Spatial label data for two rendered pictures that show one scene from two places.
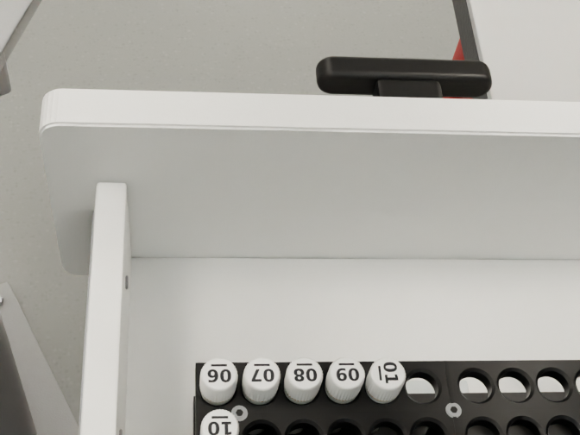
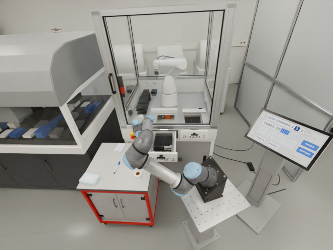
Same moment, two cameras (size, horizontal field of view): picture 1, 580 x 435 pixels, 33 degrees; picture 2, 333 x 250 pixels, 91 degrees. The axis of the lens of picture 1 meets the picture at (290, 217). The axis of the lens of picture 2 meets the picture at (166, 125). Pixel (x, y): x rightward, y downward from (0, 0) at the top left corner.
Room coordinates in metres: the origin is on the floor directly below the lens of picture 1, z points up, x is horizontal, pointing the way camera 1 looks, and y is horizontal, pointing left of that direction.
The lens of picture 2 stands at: (1.23, 0.35, 1.99)
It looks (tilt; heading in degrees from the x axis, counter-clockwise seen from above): 36 degrees down; 198
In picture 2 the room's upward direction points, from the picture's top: 3 degrees counter-clockwise
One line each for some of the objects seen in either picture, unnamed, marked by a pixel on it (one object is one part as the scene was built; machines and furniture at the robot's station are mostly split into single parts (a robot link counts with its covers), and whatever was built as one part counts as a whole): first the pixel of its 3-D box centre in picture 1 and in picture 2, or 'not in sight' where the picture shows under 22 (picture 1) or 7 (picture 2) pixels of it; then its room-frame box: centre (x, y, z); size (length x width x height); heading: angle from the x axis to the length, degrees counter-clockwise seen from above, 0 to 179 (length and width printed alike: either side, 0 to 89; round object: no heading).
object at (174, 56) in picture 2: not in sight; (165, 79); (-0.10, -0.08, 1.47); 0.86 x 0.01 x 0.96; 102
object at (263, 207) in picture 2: not in sight; (263, 178); (-0.05, 0.94, 0.51); 0.50 x 0.45 x 1.02; 143
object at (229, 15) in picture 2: not in sight; (168, 64); (-0.55, -0.18, 1.47); 1.02 x 0.95 x 1.05; 102
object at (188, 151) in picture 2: not in sight; (172, 139); (-0.55, -0.17, 0.40); 1.03 x 0.95 x 0.80; 102
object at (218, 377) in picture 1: (216, 400); not in sight; (0.13, 0.01, 0.89); 0.01 x 0.01 x 0.05
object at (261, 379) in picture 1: (256, 400); not in sight; (0.13, 0.00, 0.89); 0.01 x 0.01 x 0.05
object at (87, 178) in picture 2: not in sight; (89, 178); (0.57, -0.62, 0.78); 0.15 x 0.10 x 0.04; 92
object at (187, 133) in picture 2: not in sight; (194, 135); (-0.14, 0.19, 0.87); 0.29 x 0.02 x 0.11; 102
